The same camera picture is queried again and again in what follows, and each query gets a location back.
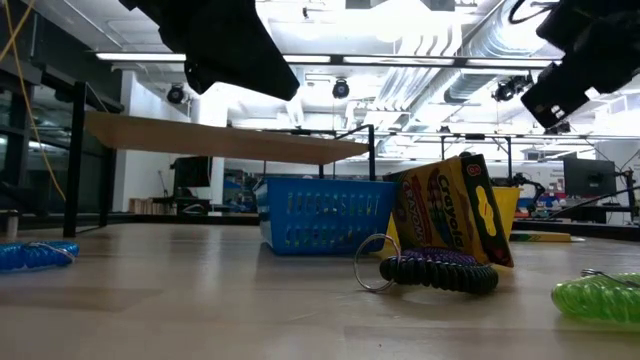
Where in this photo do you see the blue plastic basket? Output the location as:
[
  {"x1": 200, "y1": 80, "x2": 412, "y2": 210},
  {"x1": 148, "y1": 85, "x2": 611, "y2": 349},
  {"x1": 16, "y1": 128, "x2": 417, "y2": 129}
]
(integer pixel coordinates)
[{"x1": 253, "y1": 177, "x2": 399, "y2": 257}]

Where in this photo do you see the overhead LED light bar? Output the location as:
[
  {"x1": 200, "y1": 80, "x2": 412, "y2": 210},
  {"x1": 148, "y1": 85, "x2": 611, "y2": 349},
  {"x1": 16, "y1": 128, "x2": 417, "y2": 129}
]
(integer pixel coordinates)
[{"x1": 94, "y1": 52, "x2": 556, "y2": 70}]

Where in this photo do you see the black computer monitor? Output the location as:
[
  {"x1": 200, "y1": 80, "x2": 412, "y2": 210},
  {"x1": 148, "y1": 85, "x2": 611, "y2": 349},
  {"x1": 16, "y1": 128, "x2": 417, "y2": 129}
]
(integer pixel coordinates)
[
  {"x1": 563, "y1": 157, "x2": 618, "y2": 199},
  {"x1": 171, "y1": 156, "x2": 214, "y2": 190}
]

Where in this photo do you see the stack of wooden boxes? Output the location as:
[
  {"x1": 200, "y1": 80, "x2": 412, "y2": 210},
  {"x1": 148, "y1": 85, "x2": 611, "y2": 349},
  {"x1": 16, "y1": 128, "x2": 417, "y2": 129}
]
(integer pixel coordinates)
[{"x1": 128, "y1": 197, "x2": 154, "y2": 216}]

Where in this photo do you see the wooden shelf riser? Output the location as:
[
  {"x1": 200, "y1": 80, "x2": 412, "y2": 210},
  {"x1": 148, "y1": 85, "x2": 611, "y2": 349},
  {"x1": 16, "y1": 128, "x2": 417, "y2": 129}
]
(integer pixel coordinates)
[{"x1": 63, "y1": 81, "x2": 377, "y2": 239}]

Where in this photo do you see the yellow plastic basket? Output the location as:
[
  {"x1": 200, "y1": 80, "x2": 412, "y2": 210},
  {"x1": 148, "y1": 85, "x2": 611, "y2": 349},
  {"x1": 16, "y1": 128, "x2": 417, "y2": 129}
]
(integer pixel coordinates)
[{"x1": 383, "y1": 186, "x2": 522, "y2": 256}]

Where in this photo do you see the blue coil keychain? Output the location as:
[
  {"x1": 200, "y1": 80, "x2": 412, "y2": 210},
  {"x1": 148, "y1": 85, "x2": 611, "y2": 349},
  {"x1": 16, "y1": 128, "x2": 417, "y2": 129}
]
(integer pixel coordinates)
[{"x1": 0, "y1": 240, "x2": 81, "y2": 274}]

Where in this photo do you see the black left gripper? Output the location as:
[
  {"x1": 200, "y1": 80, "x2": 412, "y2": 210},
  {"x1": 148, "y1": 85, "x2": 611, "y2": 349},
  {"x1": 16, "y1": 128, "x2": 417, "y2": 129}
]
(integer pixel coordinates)
[{"x1": 119, "y1": 0, "x2": 301, "y2": 101}]

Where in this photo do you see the black coil keychain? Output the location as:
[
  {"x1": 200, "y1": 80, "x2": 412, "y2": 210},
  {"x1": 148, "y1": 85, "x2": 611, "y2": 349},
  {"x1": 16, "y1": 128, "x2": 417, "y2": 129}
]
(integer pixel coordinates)
[{"x1": 353, "y1": 233, "x2": 500, "y2": 296}]

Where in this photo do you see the yellow extension cord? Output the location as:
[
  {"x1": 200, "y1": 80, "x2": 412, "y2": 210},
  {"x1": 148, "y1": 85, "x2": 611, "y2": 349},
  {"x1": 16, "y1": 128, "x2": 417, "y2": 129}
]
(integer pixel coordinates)
[{"x1": 0, "y1": 0, "x2": 67, "y2": 201}]

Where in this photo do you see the silver ventilation duct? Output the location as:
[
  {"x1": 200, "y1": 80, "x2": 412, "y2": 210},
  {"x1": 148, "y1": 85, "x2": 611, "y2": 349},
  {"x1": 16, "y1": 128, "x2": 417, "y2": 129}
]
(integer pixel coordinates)
[{"x1": 442, "y1": 0, "x2": 556, "y2": 104}]

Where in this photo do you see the purple coil keychain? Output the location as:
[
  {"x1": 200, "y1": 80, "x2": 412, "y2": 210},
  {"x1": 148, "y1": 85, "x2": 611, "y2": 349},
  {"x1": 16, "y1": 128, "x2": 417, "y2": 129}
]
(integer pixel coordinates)
[{"x1": 401, "y1": 246, "x2": 480, "y2": 266}]

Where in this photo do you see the Crayola crayon box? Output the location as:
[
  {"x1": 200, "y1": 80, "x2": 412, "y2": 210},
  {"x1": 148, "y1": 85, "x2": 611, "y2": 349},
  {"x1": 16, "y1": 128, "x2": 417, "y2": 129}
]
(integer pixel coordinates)
[
  {"x1": 383, "y1": 153, "x2": 516, "y2": 269},
  {"x1": 509, "y1": 230, "x2": 575, "y2": 244}
]

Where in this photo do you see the black metal rig frame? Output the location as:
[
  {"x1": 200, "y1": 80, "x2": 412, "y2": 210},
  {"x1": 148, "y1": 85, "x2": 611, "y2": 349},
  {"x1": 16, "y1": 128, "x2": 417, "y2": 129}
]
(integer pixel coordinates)
[{"x1": 0, "y1": 212, "x2": 640, "y2": 241}]

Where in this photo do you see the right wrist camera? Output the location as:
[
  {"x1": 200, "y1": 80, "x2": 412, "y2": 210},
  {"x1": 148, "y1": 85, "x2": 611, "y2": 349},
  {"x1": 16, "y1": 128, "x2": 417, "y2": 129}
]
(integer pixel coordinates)
[{"x1": 519, "y1": 62, "x2": 592, "y2": 129}]

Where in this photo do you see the green coil keychain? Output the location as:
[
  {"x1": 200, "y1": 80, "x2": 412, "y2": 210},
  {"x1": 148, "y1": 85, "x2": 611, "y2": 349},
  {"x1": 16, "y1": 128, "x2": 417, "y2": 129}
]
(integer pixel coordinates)
[{"x1": 550, "y1": 268, "x2": 640, "y2": 325}]

